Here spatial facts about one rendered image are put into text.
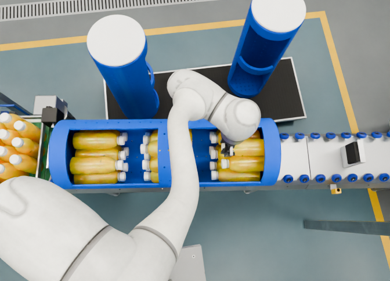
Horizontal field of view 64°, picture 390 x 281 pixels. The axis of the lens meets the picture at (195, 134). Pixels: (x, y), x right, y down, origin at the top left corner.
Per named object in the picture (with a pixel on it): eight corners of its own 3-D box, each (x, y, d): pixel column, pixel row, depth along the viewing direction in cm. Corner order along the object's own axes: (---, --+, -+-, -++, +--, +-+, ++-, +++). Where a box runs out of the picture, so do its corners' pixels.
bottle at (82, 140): (72, 151, 127) (119, 150, 128) (71, 134, 126) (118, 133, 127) (78, 147, 134) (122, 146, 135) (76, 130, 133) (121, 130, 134)
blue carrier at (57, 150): (266, 190, 142) (285, 177, 115) (69, 194, 138) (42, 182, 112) (260, 131, 151) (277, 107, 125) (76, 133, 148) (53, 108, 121)
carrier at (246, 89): (224, 66, 247) (230, 100, 239) (246, -13, 162) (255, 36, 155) (260, 62, 248) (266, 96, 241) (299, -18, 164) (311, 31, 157)
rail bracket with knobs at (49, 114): (64, 132, 152) (56, 125, 142) (49, 132, 152) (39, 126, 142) (65, 112, 154) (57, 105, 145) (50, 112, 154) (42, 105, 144)
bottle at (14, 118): (31, 120, 153) (10, 107, 135) (37, 132, 151) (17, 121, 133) (17, 127, 152) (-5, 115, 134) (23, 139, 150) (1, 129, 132)
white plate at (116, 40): (120, 76, 146) (121, 77, 147) (156, 33, 152) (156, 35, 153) (74, 44, 149) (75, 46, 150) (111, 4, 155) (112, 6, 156)
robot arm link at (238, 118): (259, 122, 99) (224, 100, 100) (274, 105, 84) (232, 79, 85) (241, 150, 96) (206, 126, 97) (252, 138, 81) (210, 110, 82)
